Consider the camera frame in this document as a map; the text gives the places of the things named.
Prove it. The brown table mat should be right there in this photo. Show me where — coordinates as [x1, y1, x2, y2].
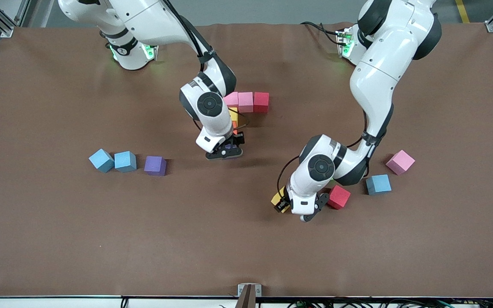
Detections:
[0, 22, 493, 298]

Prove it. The white table edge rail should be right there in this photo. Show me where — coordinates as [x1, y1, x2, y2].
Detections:
[0, 296, 493, 308]

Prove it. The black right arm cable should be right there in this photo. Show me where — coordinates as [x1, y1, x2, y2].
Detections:
[163, 0, 250, 131]

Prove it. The red foam cube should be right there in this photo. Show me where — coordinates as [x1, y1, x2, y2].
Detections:
[327, 184, 351, 210]
[253, 92, 270, 114]

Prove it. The blue foam cube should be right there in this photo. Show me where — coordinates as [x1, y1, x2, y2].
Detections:
[365, 174, 392, 195]
[88, 148, 115, 174]
[114, 151, 137, 173]

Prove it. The yellow floor tape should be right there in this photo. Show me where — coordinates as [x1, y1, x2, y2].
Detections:
[455, 0, 472, 24]

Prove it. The black cable bundle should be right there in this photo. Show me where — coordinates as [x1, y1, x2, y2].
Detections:
[287, 299, 493, 308]

